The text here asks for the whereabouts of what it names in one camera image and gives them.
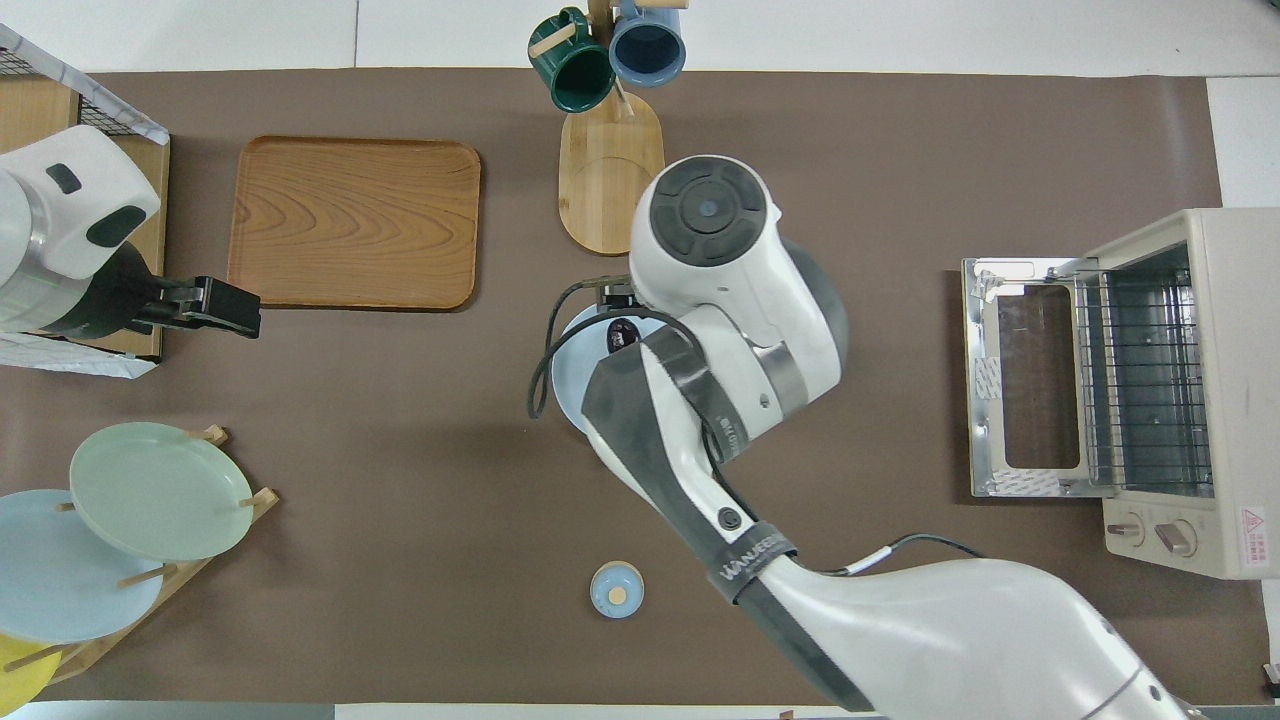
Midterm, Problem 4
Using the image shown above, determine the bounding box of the light blue racked plate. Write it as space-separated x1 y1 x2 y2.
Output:
0 489 166 645

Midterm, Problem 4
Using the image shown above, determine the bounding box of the patterned white cloth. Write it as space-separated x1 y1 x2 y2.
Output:
0 330 159 379

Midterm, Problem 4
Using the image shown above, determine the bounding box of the brown table mat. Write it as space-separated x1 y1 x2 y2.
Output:
0 68 1266 706

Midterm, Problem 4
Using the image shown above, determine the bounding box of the dark green mug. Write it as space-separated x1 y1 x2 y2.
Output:
528 8 616 113

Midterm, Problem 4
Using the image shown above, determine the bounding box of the yellow plate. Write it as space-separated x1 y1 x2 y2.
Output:
0 632 61 711

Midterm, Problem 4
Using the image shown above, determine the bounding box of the wooden serving tray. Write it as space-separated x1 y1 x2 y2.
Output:
227 135 482 312

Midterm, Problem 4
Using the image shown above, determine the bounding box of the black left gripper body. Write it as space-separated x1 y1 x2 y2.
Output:
45 243 153 337

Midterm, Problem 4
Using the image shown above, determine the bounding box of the wooden mug tree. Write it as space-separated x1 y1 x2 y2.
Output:
530 0 689 257

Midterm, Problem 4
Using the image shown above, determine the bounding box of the blue mug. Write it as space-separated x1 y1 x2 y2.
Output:
608 0 687 88

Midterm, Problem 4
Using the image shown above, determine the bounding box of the wooden plate rack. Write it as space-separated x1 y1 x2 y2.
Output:
0 425 279 686

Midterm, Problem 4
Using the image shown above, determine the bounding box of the black wire basket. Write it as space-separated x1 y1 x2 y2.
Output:
0 25 169 146

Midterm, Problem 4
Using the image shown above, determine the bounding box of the mint green racked plate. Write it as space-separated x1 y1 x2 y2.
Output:
69 421 255 562

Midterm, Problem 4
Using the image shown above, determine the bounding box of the cream toaster oven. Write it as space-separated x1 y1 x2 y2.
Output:
962 208 1280 581

